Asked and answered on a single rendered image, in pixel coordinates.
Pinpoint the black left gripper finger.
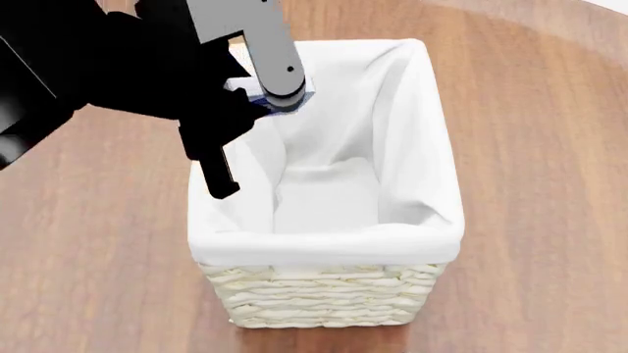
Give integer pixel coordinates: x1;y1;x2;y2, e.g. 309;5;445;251
178;124;242;200

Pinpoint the grey flat left gripper finger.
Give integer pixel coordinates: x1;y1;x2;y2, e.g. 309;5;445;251
185;0;307;108

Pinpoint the white blue cream cheese box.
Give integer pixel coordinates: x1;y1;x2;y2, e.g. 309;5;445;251
224;35;316;118

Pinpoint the white cloth basket liner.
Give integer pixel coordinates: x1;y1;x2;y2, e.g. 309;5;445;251
186;37;466;269

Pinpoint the cream woven basket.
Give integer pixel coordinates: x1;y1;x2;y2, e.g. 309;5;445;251
197;261;450;330

